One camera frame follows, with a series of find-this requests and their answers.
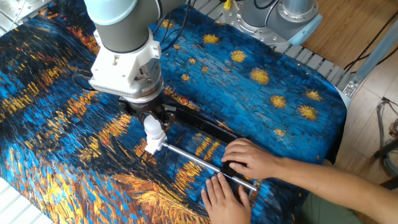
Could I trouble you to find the dark furniture leg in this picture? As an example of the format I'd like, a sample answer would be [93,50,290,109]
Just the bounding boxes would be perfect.
[373,136,398,190]

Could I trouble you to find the aluminium frame post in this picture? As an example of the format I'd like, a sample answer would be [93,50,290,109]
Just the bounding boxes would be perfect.
[343,18,398,97]

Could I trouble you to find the person's left hand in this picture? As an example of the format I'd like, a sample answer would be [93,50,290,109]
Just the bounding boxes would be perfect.
[200,172,252,224]

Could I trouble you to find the person's right hand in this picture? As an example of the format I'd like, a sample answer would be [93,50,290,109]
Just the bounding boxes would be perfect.
[221,138,282,180]

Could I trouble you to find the black floor cable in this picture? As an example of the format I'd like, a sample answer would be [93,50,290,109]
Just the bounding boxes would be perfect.
[343,11,398,74]

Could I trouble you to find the grey hose bundle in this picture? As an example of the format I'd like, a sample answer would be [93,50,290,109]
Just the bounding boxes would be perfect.
[376,96,398,177]

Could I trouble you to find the starry night painted tablecloth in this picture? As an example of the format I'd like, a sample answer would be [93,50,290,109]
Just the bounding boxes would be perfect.
[0,0,348,224]

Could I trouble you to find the green trousers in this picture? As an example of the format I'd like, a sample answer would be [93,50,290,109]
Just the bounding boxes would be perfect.
[298,191,364,224]

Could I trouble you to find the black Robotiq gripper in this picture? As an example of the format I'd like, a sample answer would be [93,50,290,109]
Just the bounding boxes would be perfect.
[117,96,177,129]

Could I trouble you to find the person's right forearm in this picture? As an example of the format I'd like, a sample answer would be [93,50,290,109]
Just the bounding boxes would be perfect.
[275,157,398,223]

